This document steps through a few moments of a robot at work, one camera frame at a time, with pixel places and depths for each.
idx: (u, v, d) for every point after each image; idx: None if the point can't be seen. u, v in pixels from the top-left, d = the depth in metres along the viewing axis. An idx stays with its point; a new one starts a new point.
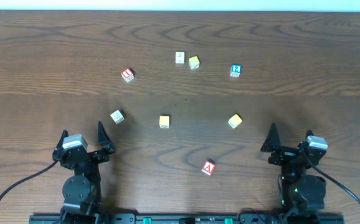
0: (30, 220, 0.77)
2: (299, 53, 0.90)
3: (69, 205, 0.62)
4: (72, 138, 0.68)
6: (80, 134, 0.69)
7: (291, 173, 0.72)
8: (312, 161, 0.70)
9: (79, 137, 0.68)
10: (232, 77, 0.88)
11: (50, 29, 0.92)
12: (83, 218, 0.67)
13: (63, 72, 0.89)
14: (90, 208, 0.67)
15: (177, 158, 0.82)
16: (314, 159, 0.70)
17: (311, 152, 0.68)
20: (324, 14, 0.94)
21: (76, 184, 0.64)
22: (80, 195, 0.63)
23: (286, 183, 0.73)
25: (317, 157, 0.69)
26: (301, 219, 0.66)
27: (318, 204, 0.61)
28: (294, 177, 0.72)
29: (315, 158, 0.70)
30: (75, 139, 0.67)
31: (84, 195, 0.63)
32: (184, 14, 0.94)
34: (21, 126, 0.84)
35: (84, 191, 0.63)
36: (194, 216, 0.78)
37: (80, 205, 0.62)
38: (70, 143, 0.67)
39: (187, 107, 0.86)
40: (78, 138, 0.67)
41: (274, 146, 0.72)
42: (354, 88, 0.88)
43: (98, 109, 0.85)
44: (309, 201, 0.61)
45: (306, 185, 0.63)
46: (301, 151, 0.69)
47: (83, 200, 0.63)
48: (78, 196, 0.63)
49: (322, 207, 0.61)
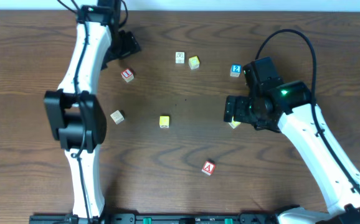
0: (45, 97, 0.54)
2: (299, 53, 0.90)
3: (83, 30, 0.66)
4: (98, 16, 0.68)
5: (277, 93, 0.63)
6: (99, 16, 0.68)
7: (274, 107, 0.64)
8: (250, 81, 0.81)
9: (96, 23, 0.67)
10: (232, 77, 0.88)
11: (50, 30, 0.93)
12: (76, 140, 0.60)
13: (63, 72, 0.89)
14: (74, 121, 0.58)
15: (177, 158, 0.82)
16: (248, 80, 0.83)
17: (245, 78, 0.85)
20: (322, 15, 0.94)
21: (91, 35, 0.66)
22: (81, 35, 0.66)
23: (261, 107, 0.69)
25: (248, 76, 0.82)
26: (287, 117, 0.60)
27: (289, 100, 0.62)
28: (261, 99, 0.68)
29: (248, 78, 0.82)
30: (98, 25, 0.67)
31: (83, 35, 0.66)
32: (183, 14, 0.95)
34: (20, 126, 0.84)
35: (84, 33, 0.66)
36: (194, 216, 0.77)
37: (83, 35, 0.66)
38: (93, 26, 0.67)
39: (187, 107, 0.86)
40: (100, 18, 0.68)
41: (233, 97, 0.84)
42: (354, 87, 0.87)
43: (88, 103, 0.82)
44: (285, 99, 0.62)
45: (284, 97, 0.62)
46: (250, 79, 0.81)
47: (83, 36, 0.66)
48: (89, 35, 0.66)
49: (296, 96, 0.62)
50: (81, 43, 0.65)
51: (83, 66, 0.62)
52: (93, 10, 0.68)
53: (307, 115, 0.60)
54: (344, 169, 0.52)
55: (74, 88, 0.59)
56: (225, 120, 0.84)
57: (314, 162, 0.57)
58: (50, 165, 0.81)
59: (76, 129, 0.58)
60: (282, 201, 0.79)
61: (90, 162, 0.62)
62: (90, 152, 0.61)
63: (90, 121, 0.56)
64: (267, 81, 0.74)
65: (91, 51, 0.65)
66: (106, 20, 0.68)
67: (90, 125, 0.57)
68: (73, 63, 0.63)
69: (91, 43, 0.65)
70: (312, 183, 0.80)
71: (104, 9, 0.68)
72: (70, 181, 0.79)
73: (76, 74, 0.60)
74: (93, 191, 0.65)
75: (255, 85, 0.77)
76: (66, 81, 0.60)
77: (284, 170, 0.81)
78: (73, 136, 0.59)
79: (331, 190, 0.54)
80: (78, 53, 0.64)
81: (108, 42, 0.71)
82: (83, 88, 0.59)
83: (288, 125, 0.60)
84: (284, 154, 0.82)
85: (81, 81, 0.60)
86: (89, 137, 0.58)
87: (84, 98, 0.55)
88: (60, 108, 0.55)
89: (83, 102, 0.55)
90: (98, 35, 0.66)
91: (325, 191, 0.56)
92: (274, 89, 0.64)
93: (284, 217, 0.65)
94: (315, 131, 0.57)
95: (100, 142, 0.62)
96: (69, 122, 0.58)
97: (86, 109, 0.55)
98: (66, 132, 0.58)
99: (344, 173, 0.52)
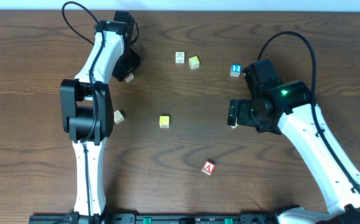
0: (61, 85, 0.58)
2: (299, 53, 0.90)
3: (100, 35, 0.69)
4: (114, 27, 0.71)
5: (277, 93, 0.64)
6: (116, 28, 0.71)
7: (274, 107, 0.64)
8: (250, 82, 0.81)
9: (113, 32, 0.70)
10: (232, 77, 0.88)
11: (50, 30, 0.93)
12: (85, 131, 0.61)
13: (63, 72, 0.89)
14: (85, 112, 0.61)
15: (177, 158, 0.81)
16: (248, 81, 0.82)
17: (245, 78, 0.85)
20: (322, 15, 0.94)
21: (106, 40, 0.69)
22: (98, 40, 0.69)
23: (261, 107, 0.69)
25: (248, 77, 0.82)
26: (286, 116, 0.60)
27: (289, 99, 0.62)
28: (261, 99, 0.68)
29: (248, 79, 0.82)
30: (114, 33, 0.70)
31: (99, 40, 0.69)
32: (184, 14, 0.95)
34: (20, 126, 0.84)
35: (100, 38, 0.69)
36: (194, 216, 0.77)
37: (99, 39, 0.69)
38: (109, 33, 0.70)
39: (187, 107, 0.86)
40: (116, 29, 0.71)
41: (235, 99, 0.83)
42: (354, 88, 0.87)
43: (87, 102, 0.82)
44: (284, 99, 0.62)
45: (285, 96, 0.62)
46: (250, 80, 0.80)
47: (99, 41, 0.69)
48: (105, 40, 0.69)
49: (296, 96, 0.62)
50: (97, 45, 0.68)
51: (98, 62, 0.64)
52: (109, 23, 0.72)
53: (308, 115, 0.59)
54: (344, 169, 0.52)
55: (89, 78, 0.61)
56: (228, 123, 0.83)
57: (314, 162, 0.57)
58: (50, 165, 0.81)
59: (86, 119, 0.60)
60: (282, 201, 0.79)
61: (96, 154, 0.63)
62: (96, 144, 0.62)
63: (100, 109, 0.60)
64: (267, 82, 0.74)
65: (107, 51, 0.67)
66: (121, 30, 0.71)
67: (100, 114, 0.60)
68: (89, 61, 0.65)
69: (108, 46, 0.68)
70: (312, 183, 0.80)
71: (121, 22, 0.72)
72: (70, 181, 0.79)
73: (91, 68, 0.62)
74: (97, 186, 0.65)
75: (255, 86, 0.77)
76: (81, 73, 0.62)
77: (285, 170, 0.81)
78: (82, 127, 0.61)
79: (331, 190, 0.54)
80: (94, 52, 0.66)
81: (121, 51, 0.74)
82: (98, 79, 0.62)
83: (289, 125, 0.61)
84: (284, 154, 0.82)
85: (96, 73, 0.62)
86: (98, 128, 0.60)
87: (98, 87, 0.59)
88: (74, 96, 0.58)
89: (98, 91, 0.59)
90: (113, 41, 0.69)
91: (325, 191, 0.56)
92: (274, 90, 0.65)
93: (284, 217, 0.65)
94: (315, 131, 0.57)
95: (107, 135, 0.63)
96: (80, 113, 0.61)
97: (99, 97, 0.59)
98: (76, 122, 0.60)
99: (345, 173, 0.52)
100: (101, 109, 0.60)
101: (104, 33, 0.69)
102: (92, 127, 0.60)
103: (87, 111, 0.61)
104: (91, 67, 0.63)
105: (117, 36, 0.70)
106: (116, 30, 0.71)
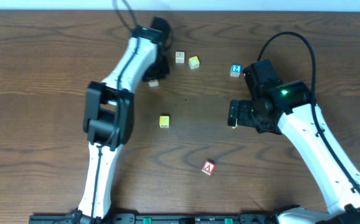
0: (88, 86, 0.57)
2: (299, 53, 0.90)
3: (134, 41, 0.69)
4: (150, 35, 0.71)
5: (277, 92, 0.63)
6: (151, 37, 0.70)
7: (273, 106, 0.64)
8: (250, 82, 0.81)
9: (148, 40, 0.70)
10: (232, 77, 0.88)
11: (50, 29, 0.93)
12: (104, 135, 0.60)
13: (63, 72, 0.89)
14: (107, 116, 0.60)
15: (177, 158, 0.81)
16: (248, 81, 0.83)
17: (245, 78, 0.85)
20: (322, 15, 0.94)
21: (140, 47, 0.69)
22: (131, 45, 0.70)
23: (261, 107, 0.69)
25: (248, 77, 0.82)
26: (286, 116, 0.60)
27: (289, 99, 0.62)
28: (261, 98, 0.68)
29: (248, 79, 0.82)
30: (149, 42, 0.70)
31: (133, 46, 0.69)
32: (184, 14, 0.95)
34: (20, 126, 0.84)
35: (134, 43, 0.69)
36: (194, 216, 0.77)
37: (133, 45, 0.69)
38: (144, 41, 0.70)
39: (187, 107, 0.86)
40: (151, 37, 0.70)
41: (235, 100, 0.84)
42: (354, 88, 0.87)
43: None
44: (284, 98, 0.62)
45: (284, 96, 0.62)
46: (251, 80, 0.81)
47: (133, 46, 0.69)
48: (139, 47, 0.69)
49: (296, 96, 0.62)
50: (130, 51, 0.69)
51: (128, 70, 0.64)
52: (146, 29, 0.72)
53: (308, 115, 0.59)
54: (344, 169, 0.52)
55: (116, 84, 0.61)
56: (228, 123, 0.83)
57: (314, 162, 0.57)
58: (50, 165, 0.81)
59: (107, 124, 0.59)
60: (282, 201, 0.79)
61: (109, 160, 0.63)
62: (112, 150, 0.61)
63: (121, 118, 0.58)
64: (266, 82, 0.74)
65: (138, 60, 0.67)
66: (155, 39, 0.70)
67: (121, 122, 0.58)
68: (119, 66, 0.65)
69: (140, 53, 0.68)
70: (312, 183, 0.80)
71: (157, 30, 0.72)
72: (70, 181, 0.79)
73: (121, 74, 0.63)
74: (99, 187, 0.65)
75: (255, 87, 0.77)
76: (110, 77, 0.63)
77: (285, 170, 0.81)
78: (101, 130, 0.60)
79: (331, 190, 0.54)
80: (126, 58, 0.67)
81: (152, 59, 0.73)
82: (124, 87, 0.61)
83: (288, 125, 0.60)
84: (284, 154, 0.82)
85: (124, 81, 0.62)
86: (116, 135, 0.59)
87: (123, 95, 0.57)
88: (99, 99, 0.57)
89: (122, 99, 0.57)
90: (147, 50, 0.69)
91: (325, 191, 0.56)
92: (274, 89, 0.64)
93: (283, 217, 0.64)
94: (315, 131, 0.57)
95: (124, 143, 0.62)
96: (102, 116, 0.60)
97: (123, 106, 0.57)
98: (97, 125, 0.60)
99: (344, 173, 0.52)
100: (123, 117, 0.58)
101: (138, 40, 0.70)
102: (113, 133, 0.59)
103: (109, 116, 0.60)
104: (121, 74, 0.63)
105: (151, 45, 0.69)
106: (152, 39, 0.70)
